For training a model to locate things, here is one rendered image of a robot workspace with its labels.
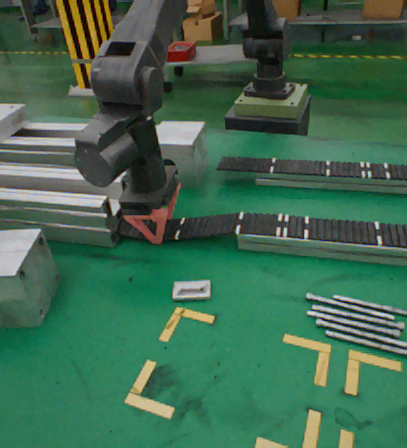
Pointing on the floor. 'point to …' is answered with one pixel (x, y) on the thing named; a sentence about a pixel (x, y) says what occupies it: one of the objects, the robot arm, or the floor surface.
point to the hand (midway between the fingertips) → (160, 229)
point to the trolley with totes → (184, 54)
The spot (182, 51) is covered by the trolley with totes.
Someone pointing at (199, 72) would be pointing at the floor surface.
